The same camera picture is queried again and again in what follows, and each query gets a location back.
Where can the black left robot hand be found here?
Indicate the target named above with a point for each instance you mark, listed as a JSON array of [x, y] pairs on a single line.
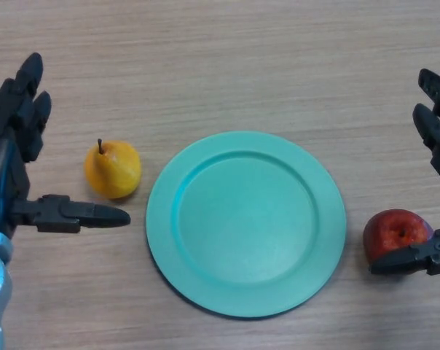
[[5, 164]]

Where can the yellow pear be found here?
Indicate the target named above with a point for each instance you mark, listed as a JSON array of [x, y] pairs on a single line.
[[112, 171]]

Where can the green round plate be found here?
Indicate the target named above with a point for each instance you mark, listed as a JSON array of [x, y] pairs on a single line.
[[247, 226]]

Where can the red apple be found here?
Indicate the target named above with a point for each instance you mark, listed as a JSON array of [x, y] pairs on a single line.
[[387, 233]]

